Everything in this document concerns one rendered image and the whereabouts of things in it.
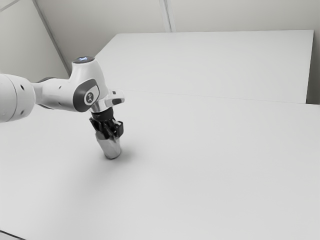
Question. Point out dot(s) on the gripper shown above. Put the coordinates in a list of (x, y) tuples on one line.
[(103, 117)]

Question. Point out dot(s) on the silver grey faceted mug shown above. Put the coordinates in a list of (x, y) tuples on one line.
[(111, 148)]

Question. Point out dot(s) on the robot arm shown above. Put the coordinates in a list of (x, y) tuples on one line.
[(55, 91)]

